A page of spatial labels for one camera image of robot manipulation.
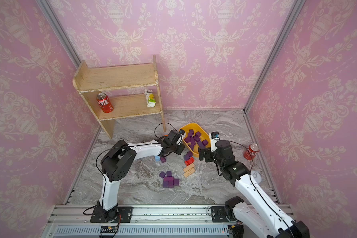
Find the red cola can on shelf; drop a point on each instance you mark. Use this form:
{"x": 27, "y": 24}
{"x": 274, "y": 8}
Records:
{"x": 104, "y": 103}

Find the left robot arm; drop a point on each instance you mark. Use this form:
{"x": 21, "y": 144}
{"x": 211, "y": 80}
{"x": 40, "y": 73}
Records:
{"x": 116, "y": 164}

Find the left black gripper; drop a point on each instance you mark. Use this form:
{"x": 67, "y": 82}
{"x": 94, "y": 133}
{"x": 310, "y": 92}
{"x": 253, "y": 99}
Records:
{"x": 180, "y": 151}

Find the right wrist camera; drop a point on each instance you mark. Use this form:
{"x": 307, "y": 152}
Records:
{"x": 214, "y": 137}

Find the natural wood plank brick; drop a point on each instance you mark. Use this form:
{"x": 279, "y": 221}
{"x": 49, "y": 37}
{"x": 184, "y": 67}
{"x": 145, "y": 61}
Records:
{"x": 189, "y": 170}

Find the yellow plastic storage bin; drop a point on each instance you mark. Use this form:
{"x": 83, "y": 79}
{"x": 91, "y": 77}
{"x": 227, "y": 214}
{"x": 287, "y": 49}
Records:
{"x": 196, "y": 142}

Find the green white juice carton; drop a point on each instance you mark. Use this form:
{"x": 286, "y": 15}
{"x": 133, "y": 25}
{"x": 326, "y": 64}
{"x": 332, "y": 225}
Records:
{"x": 150, "y": 98}

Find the purple brick cluster bottom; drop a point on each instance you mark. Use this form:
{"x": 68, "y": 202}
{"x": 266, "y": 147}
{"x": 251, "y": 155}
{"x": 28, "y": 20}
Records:
{"x": 169, "y": 181}

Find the wooden two-tier shelf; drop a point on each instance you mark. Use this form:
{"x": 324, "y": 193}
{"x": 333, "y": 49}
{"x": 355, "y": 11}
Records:
{"x": 89, "y": 82}

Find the aluminium front rail frame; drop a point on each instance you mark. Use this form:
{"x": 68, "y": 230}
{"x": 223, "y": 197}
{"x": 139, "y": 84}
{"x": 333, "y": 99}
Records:
{"x": 148, "y": 221}

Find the red cola can on table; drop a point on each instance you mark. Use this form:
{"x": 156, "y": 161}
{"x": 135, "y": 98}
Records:
{"x": 251, "y": 151}

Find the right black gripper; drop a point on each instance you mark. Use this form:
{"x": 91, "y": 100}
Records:
{"x": 203, "y": 152}

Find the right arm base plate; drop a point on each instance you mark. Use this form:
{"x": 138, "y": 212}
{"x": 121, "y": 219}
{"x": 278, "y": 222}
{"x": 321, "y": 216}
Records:
{"x": 219, "y": 215}

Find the red brick pair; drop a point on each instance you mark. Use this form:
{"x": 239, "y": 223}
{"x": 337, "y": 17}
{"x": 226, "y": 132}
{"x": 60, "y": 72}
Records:
{"x": 189, "y": 161}

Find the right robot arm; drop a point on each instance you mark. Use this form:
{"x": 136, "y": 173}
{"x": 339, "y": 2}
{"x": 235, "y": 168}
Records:
{"x": 267, "y": 220}

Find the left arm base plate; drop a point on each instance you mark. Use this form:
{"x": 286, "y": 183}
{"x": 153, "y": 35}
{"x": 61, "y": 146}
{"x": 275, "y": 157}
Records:
{"x": 122, "y": 214}

